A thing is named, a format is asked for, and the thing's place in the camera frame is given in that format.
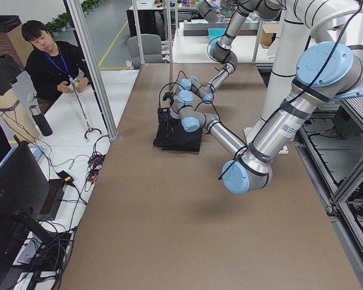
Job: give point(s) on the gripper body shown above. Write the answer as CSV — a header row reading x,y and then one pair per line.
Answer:
x,y
171,124

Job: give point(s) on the black graphic t-shirt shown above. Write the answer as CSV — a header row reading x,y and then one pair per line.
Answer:
x,y
180,140

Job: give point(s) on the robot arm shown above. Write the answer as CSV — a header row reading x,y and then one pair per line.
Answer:
x,y
326,71
220,50

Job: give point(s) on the grey office chair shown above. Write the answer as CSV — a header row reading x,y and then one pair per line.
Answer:
x,y
152,49

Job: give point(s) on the red black USB hub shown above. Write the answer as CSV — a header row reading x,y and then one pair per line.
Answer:
x,y
95,163

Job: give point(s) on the metal grabber tool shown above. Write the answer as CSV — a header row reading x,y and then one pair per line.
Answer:
x,y
90,129

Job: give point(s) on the black power adapter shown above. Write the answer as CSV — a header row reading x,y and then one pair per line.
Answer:
x,y
66,177

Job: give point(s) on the dark water bottle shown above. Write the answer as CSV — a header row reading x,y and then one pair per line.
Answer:
x,y
40,120

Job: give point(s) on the seated person in black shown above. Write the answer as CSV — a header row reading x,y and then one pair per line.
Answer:
x,y
55,67

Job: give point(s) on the black Huawei monitor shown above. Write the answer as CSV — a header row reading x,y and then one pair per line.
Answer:
x,y
23,188

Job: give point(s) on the white mounting column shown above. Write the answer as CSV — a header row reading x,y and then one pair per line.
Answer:
x,y
300,21

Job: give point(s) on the aluminium frame post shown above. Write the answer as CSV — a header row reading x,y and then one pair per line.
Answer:
x,y
77,21

